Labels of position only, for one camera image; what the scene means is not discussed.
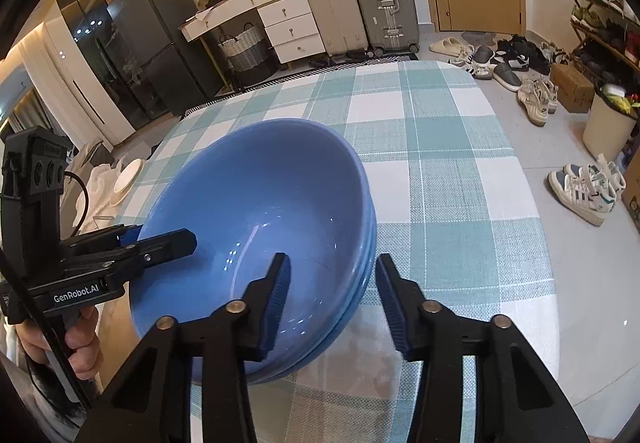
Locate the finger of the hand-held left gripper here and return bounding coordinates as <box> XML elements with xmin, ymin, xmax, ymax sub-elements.
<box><xmin>97</xmin><ymin>229</ymin><xmax>198</xmax><ymax>283</ymax></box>
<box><xmin>62</xmin><ymin>222</ymin><xmax>147</xmax><ymax>258</ymax></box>

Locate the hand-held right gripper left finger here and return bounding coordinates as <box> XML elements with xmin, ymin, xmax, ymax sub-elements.
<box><xmin>75</xmin><ymin>252</ymin><xmax>292</xmax><ymax>443</ymax></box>

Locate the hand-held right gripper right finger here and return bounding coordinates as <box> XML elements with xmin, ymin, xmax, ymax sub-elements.
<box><xmin>375</xmin><ymin>253</ymin><xmax>591</xmax><ymax>443</ymax></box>

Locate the person's left forearm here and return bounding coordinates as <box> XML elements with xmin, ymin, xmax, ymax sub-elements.
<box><xmin>0</xmin><ymin>353</ymin><xmax>101</xmax><ymax>443</ymax></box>

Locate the person's left hand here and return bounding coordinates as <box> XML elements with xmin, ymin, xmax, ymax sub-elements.
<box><xmin>17</xmin><ymin>304</ymin><xmax>102</xmax><ymax>381</ymax></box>

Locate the white plastic bag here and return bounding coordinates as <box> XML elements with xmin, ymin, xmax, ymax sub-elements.
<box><xmin>82</xmin><ymin>163</ymin><xmax>132</xmax><ymax>235</ymax></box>

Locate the teal checked tablecloth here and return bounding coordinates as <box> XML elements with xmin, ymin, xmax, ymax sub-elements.
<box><xmin>90</xmin><ymin>60</ymin><xmax>558</xmax><ymax>443</ymax></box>

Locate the white wardrobe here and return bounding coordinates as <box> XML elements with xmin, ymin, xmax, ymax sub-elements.
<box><xmin>20</xmin><ymin>20</ymin><xmax>137</xmax><ymax>147</ymax></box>

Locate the grey refrigerator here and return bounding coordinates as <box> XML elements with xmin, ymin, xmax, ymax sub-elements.
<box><xmin>106</xmin><ymin>0</ymin><xmax>224</xmax><ymax>122</ymax></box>

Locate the woven laundry basket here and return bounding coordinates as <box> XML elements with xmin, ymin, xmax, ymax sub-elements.
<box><xmin>217</xmin><ymin>23</ymin><xmax>279</xmax><ymax>74</ymax></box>

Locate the white dressing table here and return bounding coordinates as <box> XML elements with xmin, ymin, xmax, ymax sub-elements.
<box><xmin>179</xmin><ymin>0</ymin><xmax>326</xmax><ymax>69</ymax></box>

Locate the cardboard box with cat print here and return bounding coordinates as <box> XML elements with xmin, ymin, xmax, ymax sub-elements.
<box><xmin>621</xmin><ymin>158</ymin><xmax>640</xmax><ymax>225</ymax></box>

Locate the scattered pile of shoes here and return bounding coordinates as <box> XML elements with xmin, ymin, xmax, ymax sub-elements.
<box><xmin>430</xmin><ymin>30</ymin><xmax>572</xmax><ymax>127</ymax></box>

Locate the white trash bin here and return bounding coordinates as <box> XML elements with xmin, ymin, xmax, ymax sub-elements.
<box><xmin>582</xmin><ymin>84</ymin><xmax>640</xmax><ymax>163</ymax></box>

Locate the brown cardboard box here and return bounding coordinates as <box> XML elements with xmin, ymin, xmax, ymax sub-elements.
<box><xmin>550</xmin><ymin>63</ymin><xmax>596</xmax><ymax>114</ymax></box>

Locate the beige suitcase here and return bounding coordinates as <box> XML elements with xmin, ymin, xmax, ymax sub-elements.
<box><xmin>295</xmin><ymin>0</ymin><xmax>370</xmax><ymax>57</ymax></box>

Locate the silver suitcase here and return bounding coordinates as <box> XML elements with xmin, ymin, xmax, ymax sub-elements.
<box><xmin>348</xmin><ymin>0</ymin><xmax>421</xmax><ymax>57</ymax></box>

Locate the wooden shoe rack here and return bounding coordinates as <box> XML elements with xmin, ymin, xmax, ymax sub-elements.
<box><xmin>565</xmin><ymin>0</ymin><xmax>640</xmax><ymax>76</ymax></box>

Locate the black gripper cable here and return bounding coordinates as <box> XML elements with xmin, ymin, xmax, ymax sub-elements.
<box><xmin>0</xmin><ymin>170</ymin><xmax>95</xmax><ymax>411</ymax></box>

